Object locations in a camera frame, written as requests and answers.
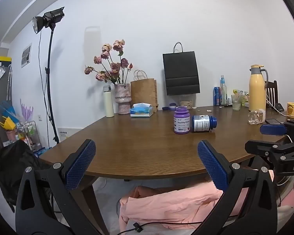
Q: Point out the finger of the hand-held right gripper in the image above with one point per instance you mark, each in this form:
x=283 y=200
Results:
x=262 y=147
x=272 y=129

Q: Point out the black paper bag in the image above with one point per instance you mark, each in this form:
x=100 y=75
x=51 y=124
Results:
x=181 y=73

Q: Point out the clear spray bottle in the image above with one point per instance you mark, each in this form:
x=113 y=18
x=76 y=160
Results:
x=223 y=90

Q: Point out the clear glass cup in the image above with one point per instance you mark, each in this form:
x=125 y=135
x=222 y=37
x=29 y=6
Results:
x=256 y=117

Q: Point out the white wall box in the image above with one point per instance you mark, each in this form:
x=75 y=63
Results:
x=63 y=134

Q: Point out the black charger block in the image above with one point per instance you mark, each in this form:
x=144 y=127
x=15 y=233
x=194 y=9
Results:
x=279 y=107

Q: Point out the dried pink roses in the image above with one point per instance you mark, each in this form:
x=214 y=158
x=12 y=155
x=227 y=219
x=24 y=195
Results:
x=115 y=66

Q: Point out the wall picture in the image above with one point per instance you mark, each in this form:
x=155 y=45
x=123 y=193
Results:
x=26 y=55

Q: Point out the pink marble vase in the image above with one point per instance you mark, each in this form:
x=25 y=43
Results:
x=122 y=98

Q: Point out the blue drink can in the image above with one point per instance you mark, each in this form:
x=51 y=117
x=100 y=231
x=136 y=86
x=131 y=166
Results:
x=216 y=96

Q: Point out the brown paper bag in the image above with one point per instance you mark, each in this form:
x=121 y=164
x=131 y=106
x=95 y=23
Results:
x=144 y=93

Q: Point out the small purple jar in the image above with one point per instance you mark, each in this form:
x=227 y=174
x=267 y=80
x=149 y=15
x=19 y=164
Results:
x=172 y=106

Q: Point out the blue tissue box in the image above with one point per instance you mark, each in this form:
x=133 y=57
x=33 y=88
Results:
x=141 y=111

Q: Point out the purple supplement bottle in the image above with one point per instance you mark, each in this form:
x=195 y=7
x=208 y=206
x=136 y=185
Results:
x=181 y=121

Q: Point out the white wall socket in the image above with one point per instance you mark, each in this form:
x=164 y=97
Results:
x=40 y=117

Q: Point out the tall drinking glass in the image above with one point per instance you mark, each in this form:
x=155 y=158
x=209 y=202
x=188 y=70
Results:
x=236 y=104

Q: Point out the pink cloth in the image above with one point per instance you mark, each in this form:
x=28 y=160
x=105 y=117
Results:
x=174 y=200

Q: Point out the dark cabinet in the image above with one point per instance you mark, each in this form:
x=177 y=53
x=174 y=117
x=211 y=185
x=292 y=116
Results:
x=0 y=95

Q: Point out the black phone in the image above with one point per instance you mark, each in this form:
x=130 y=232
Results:
x=272 y=121

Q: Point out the yellow hangers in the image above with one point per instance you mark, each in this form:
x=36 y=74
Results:
x=7 y=124

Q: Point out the purple hangers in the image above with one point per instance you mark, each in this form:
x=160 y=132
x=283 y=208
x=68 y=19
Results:
x=27 y=112

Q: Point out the black studio light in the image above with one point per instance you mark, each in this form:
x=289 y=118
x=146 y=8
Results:
x=49 y=18

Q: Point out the yellow box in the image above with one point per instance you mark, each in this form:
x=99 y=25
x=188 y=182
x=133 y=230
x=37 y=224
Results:
x=3 y=60

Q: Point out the white thermos bottle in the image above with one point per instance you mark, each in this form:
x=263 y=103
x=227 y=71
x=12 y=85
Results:
x=108 y=102

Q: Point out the black light stand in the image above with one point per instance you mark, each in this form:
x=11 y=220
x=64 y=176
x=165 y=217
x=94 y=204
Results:
x=49 y=73

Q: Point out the blue bottle with white label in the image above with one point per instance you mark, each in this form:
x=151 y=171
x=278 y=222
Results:
x=201 y=123

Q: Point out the dark wooden chair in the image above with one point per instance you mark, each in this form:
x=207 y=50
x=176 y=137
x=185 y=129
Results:
x=272 y=93

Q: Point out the green snack packet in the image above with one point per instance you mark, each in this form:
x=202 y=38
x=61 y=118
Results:
x=243 y=98

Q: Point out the blue hangers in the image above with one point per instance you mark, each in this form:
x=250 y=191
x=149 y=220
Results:
x=9 y=111

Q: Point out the black cloth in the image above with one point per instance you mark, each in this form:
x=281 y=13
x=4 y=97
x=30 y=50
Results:
x=9 y=164

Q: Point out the yellow thermos jug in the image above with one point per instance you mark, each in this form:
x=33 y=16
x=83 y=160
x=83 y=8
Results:
x=257 y=90

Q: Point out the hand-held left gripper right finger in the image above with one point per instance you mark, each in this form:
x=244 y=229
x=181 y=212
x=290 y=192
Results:
x=213 y=166

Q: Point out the clear jar of nuts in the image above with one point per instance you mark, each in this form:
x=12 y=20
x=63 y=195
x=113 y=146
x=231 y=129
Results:
x=186 y=102

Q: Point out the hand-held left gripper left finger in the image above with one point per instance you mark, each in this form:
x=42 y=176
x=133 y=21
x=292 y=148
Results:
x=79 y=166

